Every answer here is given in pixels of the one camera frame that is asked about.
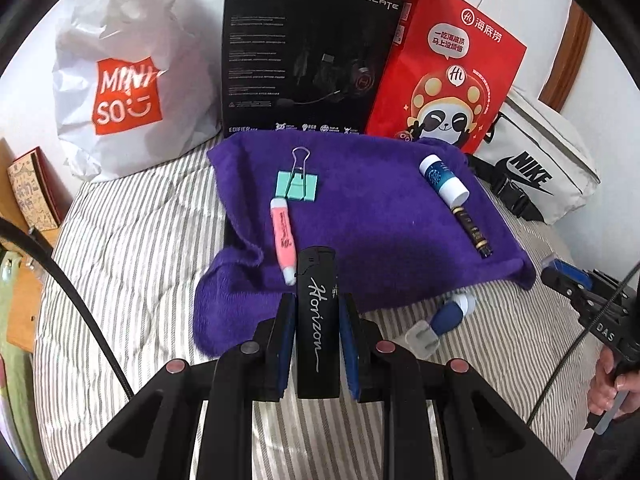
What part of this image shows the person's right hand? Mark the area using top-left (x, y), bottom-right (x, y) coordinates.
top-left (587, 345), bottom-right (640, 421)

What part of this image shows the white charger plug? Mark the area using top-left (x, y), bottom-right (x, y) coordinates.
top-left (405, 322), bottom-right (441, 359)

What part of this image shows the red paper panda bag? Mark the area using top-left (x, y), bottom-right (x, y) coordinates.
top-left (365, 0), bottom-right (528, 155)

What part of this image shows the black headset box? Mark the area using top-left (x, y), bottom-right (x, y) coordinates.
top-left (184, 0), bottom-right (482, 136)

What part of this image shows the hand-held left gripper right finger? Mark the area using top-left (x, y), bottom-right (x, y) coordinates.
top-left (337, 292), bottom-right (571, 480)

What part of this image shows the black cable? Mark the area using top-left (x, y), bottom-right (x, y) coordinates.
top-left (0, 217), bottom-right (136, 403)
top-left (527, 262), bottom-right (640, 428)

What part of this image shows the white plastic shopping bag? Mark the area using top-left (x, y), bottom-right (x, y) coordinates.
top-left (52, 0), bottom-right (221, 183)

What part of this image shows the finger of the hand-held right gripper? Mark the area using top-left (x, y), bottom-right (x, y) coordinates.
top-left (554, 259), bottom-right (595, 285)
top-left (541, 267), bottom-right (601, 312)

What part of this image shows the green binder clip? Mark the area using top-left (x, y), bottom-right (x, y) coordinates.
top-left (276, 146), bottom-right (319, 203)

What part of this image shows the wooden door frame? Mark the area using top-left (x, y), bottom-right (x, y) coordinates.
top-left (537, 5), bottom-right (593, 113)

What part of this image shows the striped quilted bedspread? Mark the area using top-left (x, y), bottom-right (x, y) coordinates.
top-left (32, 147), bottom-right (608, 480)

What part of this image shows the black gold mini bottle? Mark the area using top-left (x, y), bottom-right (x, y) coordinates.
top-left (451, 204), bottom-right (493, 259)

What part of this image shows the small blue jar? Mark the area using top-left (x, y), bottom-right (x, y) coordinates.
top-left (431, 292), bottom-right (477, 336)

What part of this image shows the white bottle blue label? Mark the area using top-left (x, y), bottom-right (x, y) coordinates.
top-left (419, 154), bottom-right (470, 207)

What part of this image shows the pink highlighter pen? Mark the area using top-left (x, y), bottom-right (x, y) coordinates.
top-left (270, 197), bottom-right (298, 287)

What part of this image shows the white waist bag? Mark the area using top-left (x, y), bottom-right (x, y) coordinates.
top-left (467, 85), bottom-right (601, 226)

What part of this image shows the brown patterned book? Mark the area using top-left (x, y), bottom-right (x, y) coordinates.
top-left (6, 146), bottom-right (63, 231)

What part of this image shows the black lighter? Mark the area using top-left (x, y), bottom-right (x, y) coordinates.
top-left (295, 246), bottom-right (341, 401)

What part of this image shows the purple towel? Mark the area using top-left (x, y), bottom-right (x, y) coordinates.
top-left (192, 130), bottom-right (536, 358)

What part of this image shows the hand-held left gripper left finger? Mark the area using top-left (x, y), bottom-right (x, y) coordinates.
top-left (60, 292), bottom-right (297, 480)

